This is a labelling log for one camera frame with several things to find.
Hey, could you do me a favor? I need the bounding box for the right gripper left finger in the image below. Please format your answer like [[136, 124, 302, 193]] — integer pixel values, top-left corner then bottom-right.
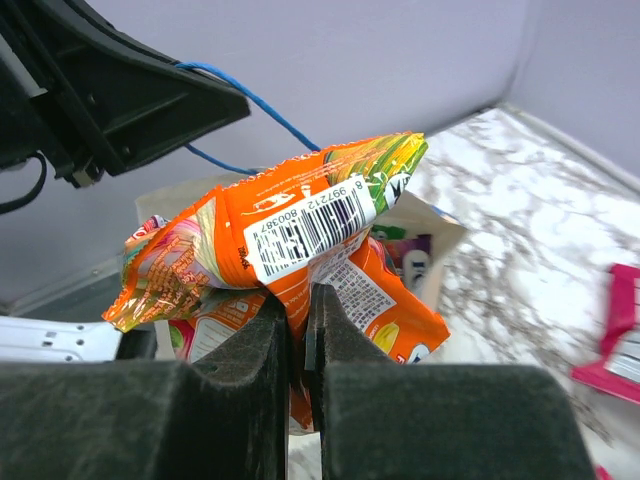
[[1, 297, 289, 479]]

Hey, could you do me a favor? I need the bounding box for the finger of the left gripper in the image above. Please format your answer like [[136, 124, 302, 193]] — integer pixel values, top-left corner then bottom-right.
[[32, 1, 250, 176]]

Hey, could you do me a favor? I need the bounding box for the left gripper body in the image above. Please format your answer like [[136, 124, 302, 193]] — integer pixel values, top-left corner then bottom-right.
[[1, 1, 105, 188]]

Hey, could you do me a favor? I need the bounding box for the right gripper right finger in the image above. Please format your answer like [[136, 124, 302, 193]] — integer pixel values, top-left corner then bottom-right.
[[305, 284, 596, 479]]

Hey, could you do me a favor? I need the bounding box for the purple Fox's candy bag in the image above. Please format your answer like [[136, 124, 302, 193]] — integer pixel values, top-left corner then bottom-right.
[[371, 225, 432, 296]]

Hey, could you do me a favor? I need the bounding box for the orange snack bag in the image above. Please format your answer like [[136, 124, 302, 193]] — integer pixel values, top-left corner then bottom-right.
[[101, 130, 452, 434]]

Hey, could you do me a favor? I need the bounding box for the blue checkered paper bag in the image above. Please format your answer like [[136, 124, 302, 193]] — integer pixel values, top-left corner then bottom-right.
[[134, 60, 469, 436]]

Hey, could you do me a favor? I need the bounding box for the pink red candy bag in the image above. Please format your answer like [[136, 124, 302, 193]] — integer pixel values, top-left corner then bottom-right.
[[595, 466, 613, 480]]

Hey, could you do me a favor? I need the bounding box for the pink snack bag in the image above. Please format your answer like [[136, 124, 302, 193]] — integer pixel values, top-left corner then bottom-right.
[[570, 264, 639, 404]]

